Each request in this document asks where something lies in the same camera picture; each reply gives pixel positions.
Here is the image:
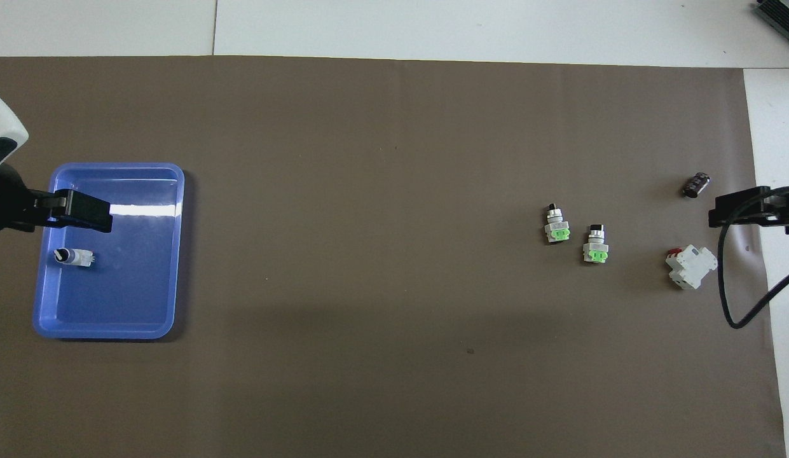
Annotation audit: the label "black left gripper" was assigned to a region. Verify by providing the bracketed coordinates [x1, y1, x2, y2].
[0, 163, 113, 236]

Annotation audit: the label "green-topped push button switch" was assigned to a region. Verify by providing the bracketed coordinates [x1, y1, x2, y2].
[582, 223, 610, 265]

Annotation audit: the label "small dark terminal block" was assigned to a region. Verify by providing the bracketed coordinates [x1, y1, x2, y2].
[683, 170, 712, 198]

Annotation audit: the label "white circuit breaker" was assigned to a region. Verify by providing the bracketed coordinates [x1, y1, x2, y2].
[665, 244, 720, 291]

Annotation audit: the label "blue plastic tray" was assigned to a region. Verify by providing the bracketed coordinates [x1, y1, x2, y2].
[32, 162, 186, 340]

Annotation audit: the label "grey finned device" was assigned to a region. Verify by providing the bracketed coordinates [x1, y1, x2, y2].
[752, 0, 789, 45]

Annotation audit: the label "brown paper table mat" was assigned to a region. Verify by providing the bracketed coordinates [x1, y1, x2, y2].
[0, 56, 788, 458]

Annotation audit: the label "white switch with red base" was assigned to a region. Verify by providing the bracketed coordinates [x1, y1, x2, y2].
[54, 247, 96, 268]

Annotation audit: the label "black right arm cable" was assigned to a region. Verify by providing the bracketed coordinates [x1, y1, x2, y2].
[718, 184, 789, 330]

